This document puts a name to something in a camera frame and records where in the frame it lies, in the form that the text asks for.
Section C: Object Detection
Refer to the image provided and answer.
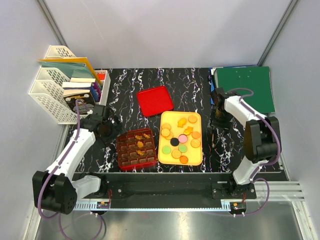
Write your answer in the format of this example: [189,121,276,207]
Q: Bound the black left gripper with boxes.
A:
[97,114,127,148]

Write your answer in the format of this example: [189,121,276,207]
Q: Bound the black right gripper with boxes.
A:
[207,108,234,136]

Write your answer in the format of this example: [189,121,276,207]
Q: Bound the metal tongs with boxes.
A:
[211,127,222,149]

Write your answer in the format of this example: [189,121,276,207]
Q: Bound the red cookie box with tray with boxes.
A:
[116,128,158,172]

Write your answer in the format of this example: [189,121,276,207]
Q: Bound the orange leaf cookie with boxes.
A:
[136,141,144,148]

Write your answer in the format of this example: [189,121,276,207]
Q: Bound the orange flower cookie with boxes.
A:
[136,150,146,156]

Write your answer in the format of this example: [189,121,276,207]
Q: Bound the yellow plastic tray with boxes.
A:
[158,111,203,166]

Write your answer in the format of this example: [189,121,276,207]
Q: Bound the red box lid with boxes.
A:
[136,86,174,117]

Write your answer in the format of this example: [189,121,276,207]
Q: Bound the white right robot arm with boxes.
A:
[210,87,282,199]

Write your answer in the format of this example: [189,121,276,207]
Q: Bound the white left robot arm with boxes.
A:
[32,104,125,218]

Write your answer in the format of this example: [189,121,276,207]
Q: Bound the round cookie top right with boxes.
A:
[188,114,198,124]

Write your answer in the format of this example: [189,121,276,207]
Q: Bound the white pen holder box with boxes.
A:
[95,70,111,106]

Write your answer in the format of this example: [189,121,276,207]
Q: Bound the blue binder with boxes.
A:
[209,65,260,110]

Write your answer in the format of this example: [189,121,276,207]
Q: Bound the pink macaron cookie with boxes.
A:
[178,134,188,144]

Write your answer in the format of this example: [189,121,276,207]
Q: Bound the green macaron cookie right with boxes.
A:
[178,144,188,153]

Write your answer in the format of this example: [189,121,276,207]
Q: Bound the green macaron cookie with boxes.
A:
[162,146,171,155]
[178,144,188,153]

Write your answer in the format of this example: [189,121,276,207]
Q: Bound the black oreo cookie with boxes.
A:
[170,137,180,147]

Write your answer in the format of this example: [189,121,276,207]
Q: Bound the green folder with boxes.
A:
[213,66,275,114]

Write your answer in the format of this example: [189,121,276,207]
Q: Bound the green macaron cookie left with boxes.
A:
[162,146,171,155]

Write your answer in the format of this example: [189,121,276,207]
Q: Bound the teal folder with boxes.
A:
[39,61,95,79]

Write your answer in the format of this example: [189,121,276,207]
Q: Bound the white mesh file organizer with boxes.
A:
[28,45,111,125]

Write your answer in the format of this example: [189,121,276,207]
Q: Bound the yellow folder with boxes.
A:
[38,57,102,87]

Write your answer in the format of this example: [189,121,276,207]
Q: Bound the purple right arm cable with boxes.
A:
[207,87,282,217]

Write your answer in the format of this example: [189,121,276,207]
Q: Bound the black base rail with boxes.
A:
[67,172,258,210]

